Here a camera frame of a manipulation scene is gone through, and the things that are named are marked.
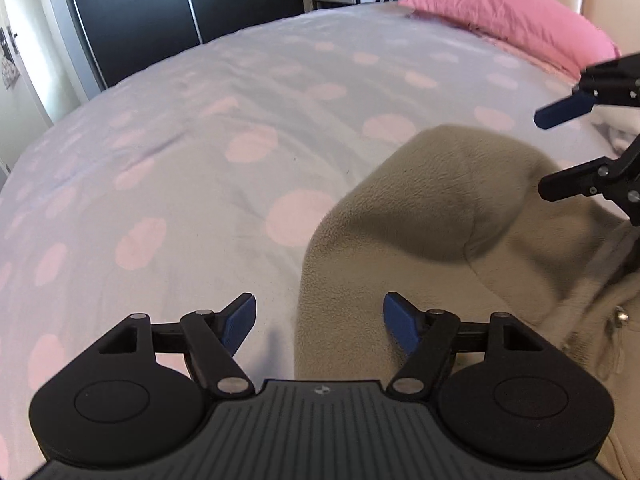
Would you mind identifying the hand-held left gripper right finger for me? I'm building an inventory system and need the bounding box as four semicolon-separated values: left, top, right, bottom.
383;291;546;400

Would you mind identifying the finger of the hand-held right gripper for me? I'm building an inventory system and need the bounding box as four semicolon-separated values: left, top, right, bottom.
538;135;640;228
534;51;640;131

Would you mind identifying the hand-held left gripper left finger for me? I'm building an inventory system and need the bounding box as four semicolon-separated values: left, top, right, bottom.
97;292;257;400

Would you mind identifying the beige fleece jacket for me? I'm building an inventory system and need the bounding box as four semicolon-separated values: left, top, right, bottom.
294;122;640;480

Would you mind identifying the white sweatshirt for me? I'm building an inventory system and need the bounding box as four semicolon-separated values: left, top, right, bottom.
594;105;640;157

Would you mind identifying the pink pillow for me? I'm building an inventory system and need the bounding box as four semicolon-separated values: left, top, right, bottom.
397;0;622;79

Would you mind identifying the bed with pink-dotted sheet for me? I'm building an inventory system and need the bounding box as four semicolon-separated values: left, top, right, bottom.
0;0;640;480

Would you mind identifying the white room door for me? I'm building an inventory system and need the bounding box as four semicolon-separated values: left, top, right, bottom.
0;0;57;176

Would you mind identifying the black sliding-door wardrobe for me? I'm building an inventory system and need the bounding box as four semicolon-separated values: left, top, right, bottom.
64;0;329;90

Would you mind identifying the patterned door hanger charm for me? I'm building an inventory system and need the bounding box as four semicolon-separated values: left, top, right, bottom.
0;55;22;92

